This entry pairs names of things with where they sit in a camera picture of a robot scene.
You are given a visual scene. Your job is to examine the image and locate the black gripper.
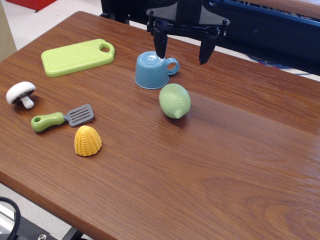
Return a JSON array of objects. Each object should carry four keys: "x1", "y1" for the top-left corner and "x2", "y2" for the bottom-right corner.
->
[{"x1": 146, "y1": 0, "x2": 231, "y2": 65}]

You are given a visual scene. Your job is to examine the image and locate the green handled grey spatula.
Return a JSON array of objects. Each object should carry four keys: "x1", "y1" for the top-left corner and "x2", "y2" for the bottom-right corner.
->
[{"x1": 30, "y1": 104, "x2": 95, "y2": 133}]

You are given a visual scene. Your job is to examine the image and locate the green plastic cutting board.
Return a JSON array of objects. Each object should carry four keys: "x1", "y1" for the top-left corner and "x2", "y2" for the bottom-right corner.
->
[{"x1": 41, "y1": 39, "x2": 116, "y2": 77}]

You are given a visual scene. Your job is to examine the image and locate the blue upturned toy cup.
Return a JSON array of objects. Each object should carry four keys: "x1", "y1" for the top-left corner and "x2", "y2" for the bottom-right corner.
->
[{"x1": 134, "y1": 51, "x2": 180, "y2": 90}]

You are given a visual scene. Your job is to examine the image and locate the green toy lime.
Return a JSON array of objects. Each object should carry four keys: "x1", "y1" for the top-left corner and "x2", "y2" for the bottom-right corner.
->
[{"x1": 159, "y1": 83, "x2": 191, "y2": 119}]

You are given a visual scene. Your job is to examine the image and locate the yellow toy corn piece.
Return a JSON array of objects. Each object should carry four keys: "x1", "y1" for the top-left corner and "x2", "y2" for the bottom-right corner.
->
[{"x1": 74, "y1": 125, "x2": 102, "y2": 157}]

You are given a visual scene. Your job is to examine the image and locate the red box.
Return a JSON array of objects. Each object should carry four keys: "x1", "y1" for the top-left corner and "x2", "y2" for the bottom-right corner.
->
[{"x1": 6, "y1": 0, "x2": 56, "y2": 11}]

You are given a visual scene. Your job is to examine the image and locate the white toy mushroom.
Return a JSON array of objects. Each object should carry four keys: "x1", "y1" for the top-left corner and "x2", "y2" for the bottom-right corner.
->
[{"x1": 6, "y1": 81, "x2": 36, "y2": 109}]

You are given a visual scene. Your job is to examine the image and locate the blue cables behind table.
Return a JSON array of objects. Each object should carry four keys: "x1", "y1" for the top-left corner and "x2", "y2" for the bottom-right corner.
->
[{"x1": 247, "y1": 53, "x2": 320, "y2": 77}]

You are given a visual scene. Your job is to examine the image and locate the black metal frame rail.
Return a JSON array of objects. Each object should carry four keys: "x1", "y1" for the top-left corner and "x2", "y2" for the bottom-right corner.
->
[{"x1": 101, "y1": 0, "x2": 320, "y2": 75}]

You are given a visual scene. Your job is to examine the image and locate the black braided cable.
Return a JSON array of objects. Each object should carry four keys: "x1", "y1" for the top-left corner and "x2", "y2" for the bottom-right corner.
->
[{"x1": 0, "y1": 196, "x2": 22, "y2": 240}]

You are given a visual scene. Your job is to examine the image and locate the black bracket with screw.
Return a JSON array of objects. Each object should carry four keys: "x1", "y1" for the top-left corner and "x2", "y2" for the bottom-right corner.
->
[{"x1": 15, "y1": 217, "x2": 84, "y2": 240}]

